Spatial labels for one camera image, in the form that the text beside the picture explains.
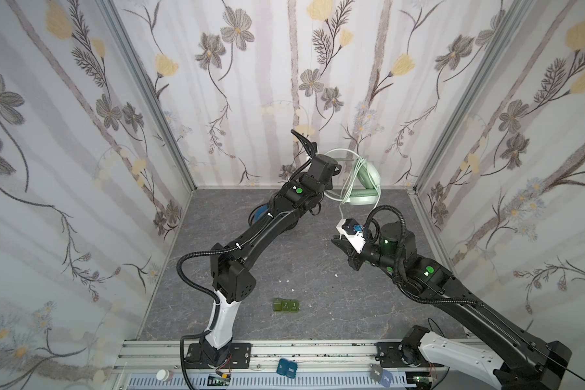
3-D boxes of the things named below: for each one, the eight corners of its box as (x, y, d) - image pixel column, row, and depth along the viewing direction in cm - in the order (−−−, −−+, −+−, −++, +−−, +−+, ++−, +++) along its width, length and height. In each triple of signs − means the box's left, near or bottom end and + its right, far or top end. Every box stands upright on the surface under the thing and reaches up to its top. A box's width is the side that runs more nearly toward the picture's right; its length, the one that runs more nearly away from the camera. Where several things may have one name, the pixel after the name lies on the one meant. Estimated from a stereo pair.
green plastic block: (272, 312, 85) (272, 309, 82) (273, 300, 87) (272, 297, 85) (299, 312, 85) (299, 309, 82) (299, 300, 87) (299, 297, 85)
